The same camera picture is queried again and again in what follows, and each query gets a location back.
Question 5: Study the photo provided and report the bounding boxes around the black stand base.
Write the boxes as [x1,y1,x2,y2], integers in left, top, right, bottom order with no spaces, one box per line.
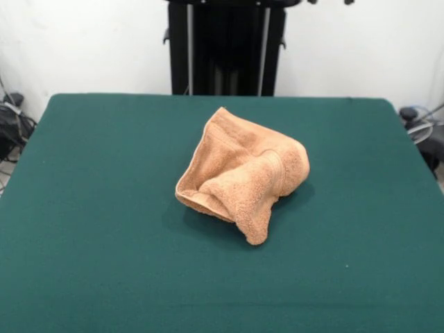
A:
[398,103,444,171]
[0,92,37,162]

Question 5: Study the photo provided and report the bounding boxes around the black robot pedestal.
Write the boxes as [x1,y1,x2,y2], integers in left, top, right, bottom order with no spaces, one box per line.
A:
[161,0,288,96]

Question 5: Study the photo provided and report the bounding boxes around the dark green table cloth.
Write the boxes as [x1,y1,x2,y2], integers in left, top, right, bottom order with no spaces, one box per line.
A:
[0,92,444,333]

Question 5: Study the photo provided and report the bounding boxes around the orange terry towel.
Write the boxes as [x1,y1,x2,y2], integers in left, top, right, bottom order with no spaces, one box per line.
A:
[175,106,311,246]

